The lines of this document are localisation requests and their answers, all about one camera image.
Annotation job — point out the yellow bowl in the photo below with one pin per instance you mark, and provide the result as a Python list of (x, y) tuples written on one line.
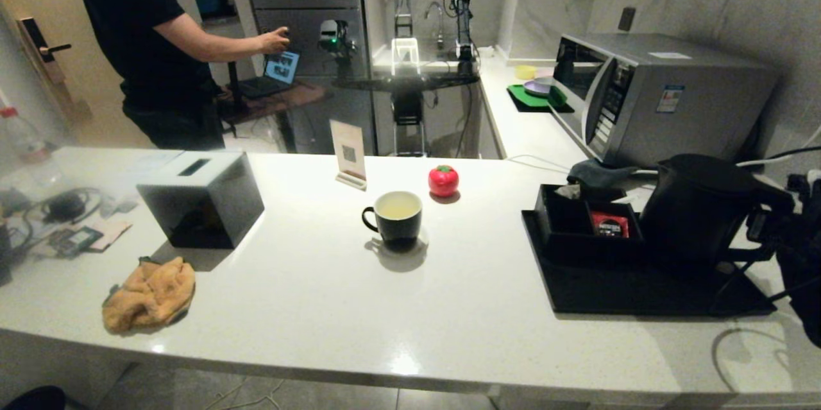
[(524, 72)]

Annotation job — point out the red coffee sachet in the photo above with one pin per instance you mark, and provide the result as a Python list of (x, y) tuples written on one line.
[(611, 225)]

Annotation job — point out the black rectangular tray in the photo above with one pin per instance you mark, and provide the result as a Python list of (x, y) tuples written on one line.
[(609, 288)]

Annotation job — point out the open black laptop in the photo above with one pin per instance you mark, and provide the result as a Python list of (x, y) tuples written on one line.
[(282, 70)]

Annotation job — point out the black compartment organizer box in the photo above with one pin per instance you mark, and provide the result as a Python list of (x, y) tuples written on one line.
[(564, 224)]

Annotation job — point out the robot torso column lit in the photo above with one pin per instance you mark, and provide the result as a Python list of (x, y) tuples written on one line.
[(405, 52)]

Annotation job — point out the chrome kitchen faucet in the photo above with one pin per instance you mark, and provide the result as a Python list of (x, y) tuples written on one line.
[(439, 17)]

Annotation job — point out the black wall socket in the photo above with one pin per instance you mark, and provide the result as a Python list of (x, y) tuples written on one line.
[(626, 18)]

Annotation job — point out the robot arm green light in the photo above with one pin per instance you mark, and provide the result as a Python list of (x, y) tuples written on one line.
[(330, 33)]

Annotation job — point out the brown wooden desk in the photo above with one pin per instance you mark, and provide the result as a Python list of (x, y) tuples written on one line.
[(288, 101)]

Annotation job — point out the clear bottle red cap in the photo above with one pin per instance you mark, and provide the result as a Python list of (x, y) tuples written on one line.
[(19, 137)]

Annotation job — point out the silver microwave oven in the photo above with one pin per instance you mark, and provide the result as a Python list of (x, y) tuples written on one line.
[(680, 124)]

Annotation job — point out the black tissue box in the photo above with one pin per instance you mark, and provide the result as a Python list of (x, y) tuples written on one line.
[(205, 211)]

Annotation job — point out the orange crumpled cloth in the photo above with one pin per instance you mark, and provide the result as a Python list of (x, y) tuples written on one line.
[(151, 298)]

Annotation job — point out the QR code sign stand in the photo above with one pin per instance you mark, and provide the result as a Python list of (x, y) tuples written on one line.
[(348, 150)]

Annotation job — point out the black electric kettle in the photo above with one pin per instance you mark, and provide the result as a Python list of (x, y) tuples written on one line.
[(696, 211)]

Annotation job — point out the black white robot arm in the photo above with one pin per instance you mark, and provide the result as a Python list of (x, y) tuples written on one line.
[(462, 18)]

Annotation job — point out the person in black shirt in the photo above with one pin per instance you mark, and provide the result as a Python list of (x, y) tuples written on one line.
[(135, 31)]

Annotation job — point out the red tomato-shaped timer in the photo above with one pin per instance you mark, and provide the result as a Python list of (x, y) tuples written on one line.
[(442, 181)]

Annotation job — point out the green silicone mat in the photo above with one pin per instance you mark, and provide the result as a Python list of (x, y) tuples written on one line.
[(526, 99)]

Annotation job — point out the pink paper card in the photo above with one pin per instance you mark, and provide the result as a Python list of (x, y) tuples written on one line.
[(115, 233)]

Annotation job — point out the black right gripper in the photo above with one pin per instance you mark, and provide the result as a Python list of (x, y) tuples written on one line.
[(802, 230)]

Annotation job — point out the black mug white inside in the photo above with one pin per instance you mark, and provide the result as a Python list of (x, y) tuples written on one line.
[(397, 227)]

